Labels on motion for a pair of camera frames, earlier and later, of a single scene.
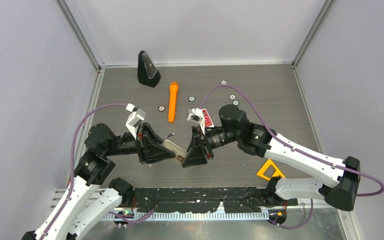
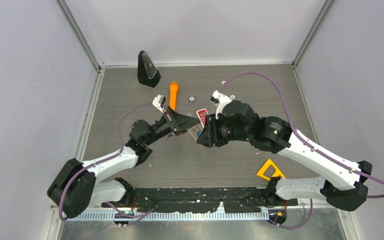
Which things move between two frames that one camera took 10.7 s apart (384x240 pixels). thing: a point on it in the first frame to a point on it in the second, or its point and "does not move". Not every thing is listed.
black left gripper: x=149 y=143 to x=180 y=123
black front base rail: x=203 y=199 does not move
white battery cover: x=197 y=115 to x=223 y=99
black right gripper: x=196 y=156 to x=209 y=137
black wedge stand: x=148 y=73 does not move
